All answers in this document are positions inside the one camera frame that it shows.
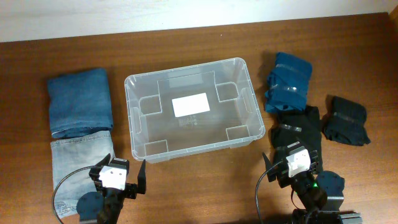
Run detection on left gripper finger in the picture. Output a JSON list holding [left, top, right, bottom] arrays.
[[95, 154, 111, 168], [137, 160, 146, 194]]

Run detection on light blue jeans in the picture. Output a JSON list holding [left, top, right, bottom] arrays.
[[51, 131, 114, 218]]

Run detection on large black garment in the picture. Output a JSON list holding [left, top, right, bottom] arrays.
[[271, 106, 323, 174]]

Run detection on dark blue jeans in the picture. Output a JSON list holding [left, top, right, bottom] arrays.
[[47, 68, 114, 139]]

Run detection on teal taped garment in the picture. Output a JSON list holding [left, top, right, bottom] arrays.
[[265, 52, 313, 113]]

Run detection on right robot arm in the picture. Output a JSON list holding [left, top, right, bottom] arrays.
[[261, 141, 345, 215]]

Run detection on clear plastic storage container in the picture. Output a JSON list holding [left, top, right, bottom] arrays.
[[124, 57, 266, 163]]

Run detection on white label in container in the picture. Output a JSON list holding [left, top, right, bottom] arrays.
[[172, 93, 210, 118]]

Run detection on small black folded garment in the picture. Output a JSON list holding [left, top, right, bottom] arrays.
[[323, 96, 371, 146]]

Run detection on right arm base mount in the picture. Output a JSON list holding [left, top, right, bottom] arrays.
[[288, 210, 363, 224]]

